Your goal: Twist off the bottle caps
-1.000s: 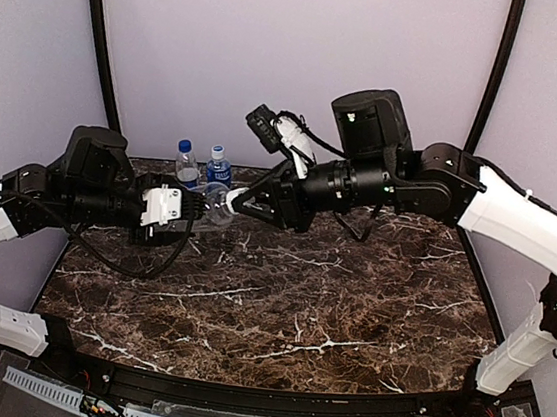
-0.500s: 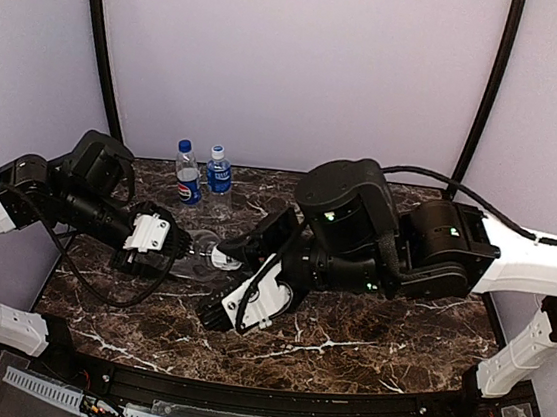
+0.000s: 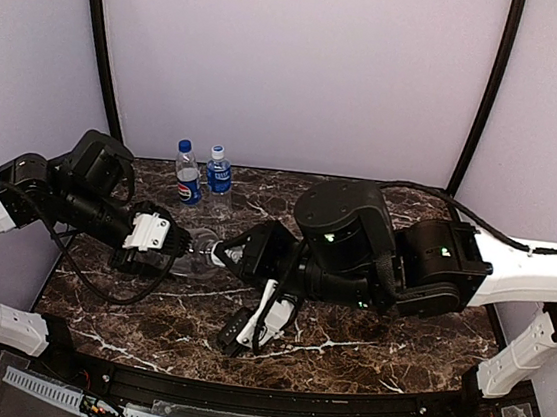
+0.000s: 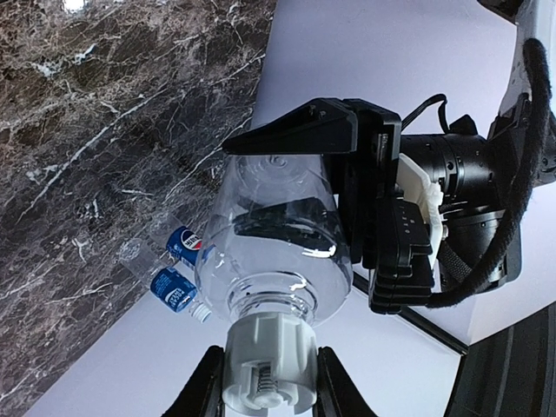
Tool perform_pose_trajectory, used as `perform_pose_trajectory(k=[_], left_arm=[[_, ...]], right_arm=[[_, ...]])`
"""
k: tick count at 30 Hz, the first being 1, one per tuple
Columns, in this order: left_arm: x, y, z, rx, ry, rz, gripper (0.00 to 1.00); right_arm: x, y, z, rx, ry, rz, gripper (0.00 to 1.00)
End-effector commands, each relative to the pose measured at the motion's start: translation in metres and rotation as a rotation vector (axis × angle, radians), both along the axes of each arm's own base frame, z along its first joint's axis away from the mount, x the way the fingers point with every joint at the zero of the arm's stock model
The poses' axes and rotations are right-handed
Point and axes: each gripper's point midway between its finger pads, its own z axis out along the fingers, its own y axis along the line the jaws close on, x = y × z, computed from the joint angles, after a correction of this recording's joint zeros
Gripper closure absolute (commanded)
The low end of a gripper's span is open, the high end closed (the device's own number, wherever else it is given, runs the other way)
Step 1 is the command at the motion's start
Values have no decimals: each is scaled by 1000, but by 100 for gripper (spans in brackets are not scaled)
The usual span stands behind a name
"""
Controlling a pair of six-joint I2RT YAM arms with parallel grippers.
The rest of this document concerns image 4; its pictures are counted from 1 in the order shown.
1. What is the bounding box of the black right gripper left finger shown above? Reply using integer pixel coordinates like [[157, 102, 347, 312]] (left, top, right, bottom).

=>
[[162, 346, 225, 417]]

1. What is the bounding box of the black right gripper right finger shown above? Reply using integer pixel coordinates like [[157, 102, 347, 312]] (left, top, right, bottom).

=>
[[314, 347, 378, 417]]

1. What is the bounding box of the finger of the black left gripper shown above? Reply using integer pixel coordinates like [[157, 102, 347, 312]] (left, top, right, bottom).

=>
[[234, 197, 343, 256], [222, 98, 357, 156]]

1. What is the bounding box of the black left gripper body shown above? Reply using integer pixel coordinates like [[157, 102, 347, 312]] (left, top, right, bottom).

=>
[[325, 99, 434, 314]]

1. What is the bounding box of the clear bottle white cap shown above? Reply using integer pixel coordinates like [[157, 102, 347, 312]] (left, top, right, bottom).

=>
[[195, 156, 353, 326]]

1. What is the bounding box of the pepsi bottle blue cap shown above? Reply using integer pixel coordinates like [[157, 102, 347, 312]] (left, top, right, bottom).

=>
[[116, 225, 205, 279]]

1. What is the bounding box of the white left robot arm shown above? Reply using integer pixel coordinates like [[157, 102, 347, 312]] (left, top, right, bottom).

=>
[[223, 1, 555, 314]]

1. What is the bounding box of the blue label water bottle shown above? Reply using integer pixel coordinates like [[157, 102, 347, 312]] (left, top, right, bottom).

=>
[[149, 267, 212, 323]]

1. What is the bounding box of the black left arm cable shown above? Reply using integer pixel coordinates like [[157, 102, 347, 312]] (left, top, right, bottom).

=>
[[427, 37, 553, 310]]

